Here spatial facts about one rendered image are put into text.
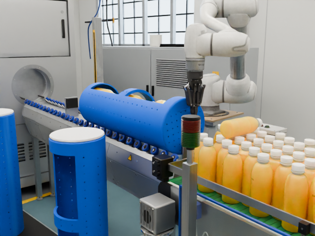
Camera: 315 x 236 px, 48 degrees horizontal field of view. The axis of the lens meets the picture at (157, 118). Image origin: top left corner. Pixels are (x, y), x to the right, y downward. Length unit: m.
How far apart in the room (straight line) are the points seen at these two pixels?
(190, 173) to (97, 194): 0.78
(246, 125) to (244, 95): 0.93
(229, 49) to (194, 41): 0.16
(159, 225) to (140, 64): 2.99
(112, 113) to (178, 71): 1.94
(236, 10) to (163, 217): 1.22
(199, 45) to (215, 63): 1.94
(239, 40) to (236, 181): 0.62
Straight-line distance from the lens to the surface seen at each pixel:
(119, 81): 4.56
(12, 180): 2.65
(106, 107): 2.06
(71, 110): 2.82
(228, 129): 1.45
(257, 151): 1.32
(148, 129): 1.73
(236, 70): 2.33
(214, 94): 2.43
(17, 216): 2.77
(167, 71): 3.94
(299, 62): 4.52
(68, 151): 1.76
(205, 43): 1.61
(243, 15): 2.13
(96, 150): 1.79
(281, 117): 4.67
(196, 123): 1.13
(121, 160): 2.00
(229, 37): 1.61
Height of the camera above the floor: 1.49
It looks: 12 degrees down
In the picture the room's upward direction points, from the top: straight up
